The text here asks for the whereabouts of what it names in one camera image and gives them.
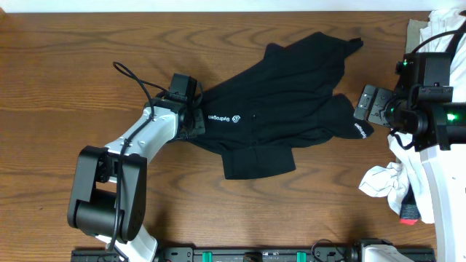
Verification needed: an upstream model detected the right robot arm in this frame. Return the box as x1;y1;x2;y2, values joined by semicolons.
354;83;465;261

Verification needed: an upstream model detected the black polo shirt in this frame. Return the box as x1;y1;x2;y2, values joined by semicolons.
188;32;374;180

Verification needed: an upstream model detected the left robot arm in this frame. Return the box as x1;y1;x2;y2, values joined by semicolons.
67;98;205;261

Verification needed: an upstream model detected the beige cloth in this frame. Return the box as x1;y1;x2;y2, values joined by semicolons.
405;19;427;53

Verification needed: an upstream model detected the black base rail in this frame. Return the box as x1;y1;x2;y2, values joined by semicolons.
71;247;436;262

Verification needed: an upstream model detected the white crumpled garment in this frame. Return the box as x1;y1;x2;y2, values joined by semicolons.
359;8;465;223

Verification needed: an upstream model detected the black red sock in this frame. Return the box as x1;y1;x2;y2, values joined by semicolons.
399;186;421;226

